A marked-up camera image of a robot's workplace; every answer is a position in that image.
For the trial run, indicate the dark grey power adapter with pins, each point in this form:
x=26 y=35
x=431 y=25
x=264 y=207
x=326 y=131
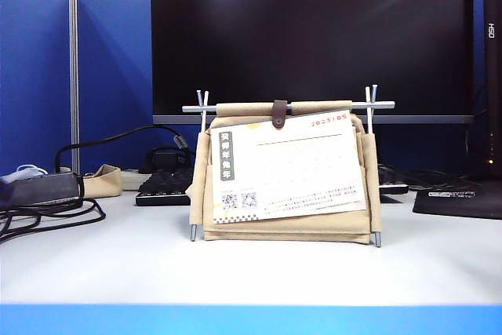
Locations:
x=39 y=190

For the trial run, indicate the large black computer monitor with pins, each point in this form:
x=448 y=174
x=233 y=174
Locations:
x=313 y=37

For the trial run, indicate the black keyboard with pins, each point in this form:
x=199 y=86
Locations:
x=164 y=191

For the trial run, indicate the black mouse pad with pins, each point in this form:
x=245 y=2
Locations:
x=459 y=203

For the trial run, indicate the black HSD monitor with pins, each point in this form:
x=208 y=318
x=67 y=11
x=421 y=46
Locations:
x=493 y=76

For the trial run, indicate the white calendar page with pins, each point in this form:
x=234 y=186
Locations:
x=298 y=170

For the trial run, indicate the black charger block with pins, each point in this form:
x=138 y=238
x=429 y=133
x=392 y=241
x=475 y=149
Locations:
x=164 y=159

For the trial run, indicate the tan fabric calendar stand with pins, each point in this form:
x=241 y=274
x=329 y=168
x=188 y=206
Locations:
x=282 y=229

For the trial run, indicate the tan fabric pouch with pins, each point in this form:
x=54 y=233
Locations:
x=104 y=182

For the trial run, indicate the white face mask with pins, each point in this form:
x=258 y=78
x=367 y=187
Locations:
x=27 y=170

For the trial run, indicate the white power strip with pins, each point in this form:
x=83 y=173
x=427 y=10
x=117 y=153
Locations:
x=131 y=180

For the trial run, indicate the silver partition post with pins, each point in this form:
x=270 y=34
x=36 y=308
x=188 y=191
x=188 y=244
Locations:
x=74 y=76

